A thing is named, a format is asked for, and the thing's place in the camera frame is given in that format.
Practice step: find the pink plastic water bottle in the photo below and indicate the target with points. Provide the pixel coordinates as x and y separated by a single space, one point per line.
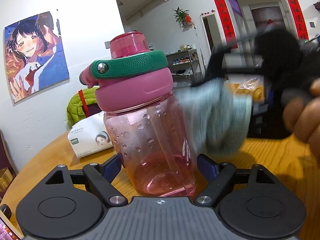
150 135

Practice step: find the round gold tin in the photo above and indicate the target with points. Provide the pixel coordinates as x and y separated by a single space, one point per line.
5 178

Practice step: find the person's right hand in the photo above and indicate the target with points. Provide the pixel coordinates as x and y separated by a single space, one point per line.
305 120

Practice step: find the teal striped towel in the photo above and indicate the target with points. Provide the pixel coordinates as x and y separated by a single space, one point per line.
220 120

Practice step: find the grey wall plate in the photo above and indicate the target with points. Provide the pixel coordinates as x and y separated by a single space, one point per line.
107 44
311 24

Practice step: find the clear plastic bag of food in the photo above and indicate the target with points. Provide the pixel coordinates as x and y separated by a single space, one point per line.
250 86

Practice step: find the potted green plant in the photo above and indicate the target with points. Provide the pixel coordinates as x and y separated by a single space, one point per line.
180 13

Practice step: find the green puffer jacket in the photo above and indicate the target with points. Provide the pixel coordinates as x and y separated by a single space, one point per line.
75 110

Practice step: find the white tissue pack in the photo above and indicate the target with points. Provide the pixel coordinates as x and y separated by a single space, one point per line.
87 137

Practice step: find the maroon banquet chair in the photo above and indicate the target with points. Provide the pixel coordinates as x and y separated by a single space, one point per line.
6 152

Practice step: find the rows of shoes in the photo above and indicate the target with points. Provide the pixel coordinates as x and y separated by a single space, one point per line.
181 61

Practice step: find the metal shoe rack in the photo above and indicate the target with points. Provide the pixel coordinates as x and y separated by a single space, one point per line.
195 65

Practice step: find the white door frame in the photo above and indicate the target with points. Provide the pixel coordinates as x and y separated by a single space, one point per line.
203 30

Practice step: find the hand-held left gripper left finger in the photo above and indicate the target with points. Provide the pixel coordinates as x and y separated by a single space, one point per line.
112 167

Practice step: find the maroon chair with jacket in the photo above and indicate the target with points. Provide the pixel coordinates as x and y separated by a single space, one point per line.
92 109

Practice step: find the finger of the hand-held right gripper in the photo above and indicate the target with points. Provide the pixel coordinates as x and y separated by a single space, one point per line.
217 63

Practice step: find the smartphone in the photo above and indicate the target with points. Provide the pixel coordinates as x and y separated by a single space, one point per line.
7 230

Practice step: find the red couplet banner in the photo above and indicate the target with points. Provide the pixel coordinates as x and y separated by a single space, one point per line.
292 7
225 20

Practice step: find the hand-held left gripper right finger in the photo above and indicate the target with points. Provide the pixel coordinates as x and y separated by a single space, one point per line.
206 167

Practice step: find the purple curtain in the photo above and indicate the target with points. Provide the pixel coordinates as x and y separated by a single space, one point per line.
233 3

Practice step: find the anime wall poster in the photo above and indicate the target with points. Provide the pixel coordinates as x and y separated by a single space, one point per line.
35 57

